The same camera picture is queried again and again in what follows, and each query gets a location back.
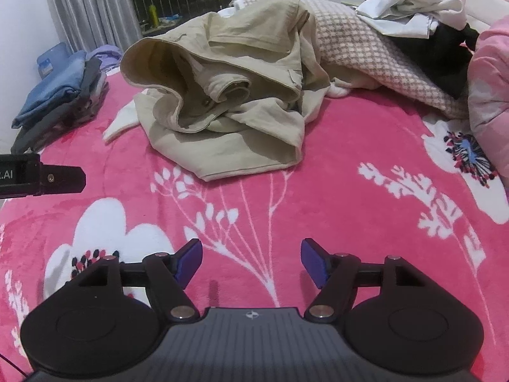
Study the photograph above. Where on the folded dark grey garment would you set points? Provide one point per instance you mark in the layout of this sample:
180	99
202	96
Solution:
63	118

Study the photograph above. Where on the beige khaki trousers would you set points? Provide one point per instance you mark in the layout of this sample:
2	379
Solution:
230	96

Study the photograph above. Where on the white shirt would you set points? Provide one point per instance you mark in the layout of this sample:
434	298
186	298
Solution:
417	19

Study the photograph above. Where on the pink quilt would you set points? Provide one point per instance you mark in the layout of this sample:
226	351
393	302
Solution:
488	95

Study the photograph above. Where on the folded blue jeans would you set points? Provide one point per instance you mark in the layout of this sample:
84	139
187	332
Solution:
62	84

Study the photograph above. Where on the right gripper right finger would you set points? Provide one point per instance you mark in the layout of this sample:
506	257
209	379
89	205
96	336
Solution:
338	277

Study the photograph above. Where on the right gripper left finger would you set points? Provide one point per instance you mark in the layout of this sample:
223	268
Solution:
165	277

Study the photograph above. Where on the black garment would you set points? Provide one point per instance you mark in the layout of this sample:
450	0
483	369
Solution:
444	57

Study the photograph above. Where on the lilac cloth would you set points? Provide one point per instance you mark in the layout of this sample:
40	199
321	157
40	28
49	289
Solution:
109	57

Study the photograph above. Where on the blue water jug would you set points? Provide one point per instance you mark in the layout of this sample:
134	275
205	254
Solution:
53	58

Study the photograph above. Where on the grey curtain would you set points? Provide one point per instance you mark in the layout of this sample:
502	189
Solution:
89	24

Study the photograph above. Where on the pink white checkered garment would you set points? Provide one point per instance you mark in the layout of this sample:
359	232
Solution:
357	57

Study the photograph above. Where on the cream white garment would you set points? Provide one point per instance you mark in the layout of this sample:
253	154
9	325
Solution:
128	117

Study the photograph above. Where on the pink floral bed blanket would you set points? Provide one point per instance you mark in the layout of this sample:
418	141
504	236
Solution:
380	175

